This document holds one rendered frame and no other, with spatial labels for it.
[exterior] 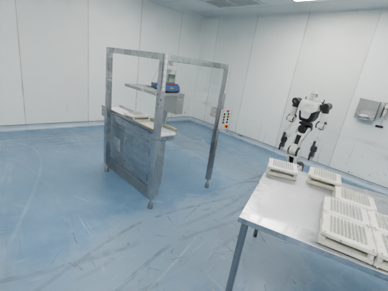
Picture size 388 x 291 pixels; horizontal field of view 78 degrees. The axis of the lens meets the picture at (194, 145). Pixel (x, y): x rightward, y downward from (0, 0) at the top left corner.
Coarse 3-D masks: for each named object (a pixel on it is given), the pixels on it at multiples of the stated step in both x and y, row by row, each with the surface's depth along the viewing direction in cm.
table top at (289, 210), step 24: (264, 192) 172; (288, 192) 177; (312, 192) 183; (360, 192) 195; (240, 216) 140; (264, 216) 143; (288, 216) 147; (312, 216) 151; (288, 240) 129; (312, 240) 127; (360, 264) 115
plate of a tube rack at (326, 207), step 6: (324, 198) 160; (330, 198) 162; (324, 204) 152; (336, 204) 154; (348, 204) 156; (324, 210) 145; (330, 210) 146; (336, 210) 147; (342, 210) 148; (366, 210) 152; (342, 216) 141; (366, 216) 145; (360, 222) 137; (366, 222) 138
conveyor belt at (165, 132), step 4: (112, 108) 347; (116, 108) 351; (120, 108) 354; (120, 112) 330; (136, 124) 284; (144, 124) 287; (148, 124) 290; (152, 124) 292; (144, 128) 273; (164, 128) 282; (152, 132) 262; (164, 132) 266; (168, 132) 268; (172, 132) 272; (164, 136) 264; (168, 136) 269
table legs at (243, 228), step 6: (240, 228) 142; (246, 228) 140; (240, 234) 143; (246, 234) 145; (240, 240) 144; (240, 246) 145; (234, 252) 148; (240, 252) 146; (234, 258) 149; (234, 264) 150; (234, 270) 151; (234, 276) 152; (228, 282) 155; (228, 288) 156
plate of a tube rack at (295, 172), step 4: (272, 160) 219; (280, 160) 222; (268, 164) 208; (272, 164) 209; (296, 164) 217; (268, 168) 203; (272, 168) 202; (276, 168) 201; (280, 168) 202; (296, 168) 207; (284, 172) 200; (288, 172) 199; (292, 172) 198; (296, 172) 198
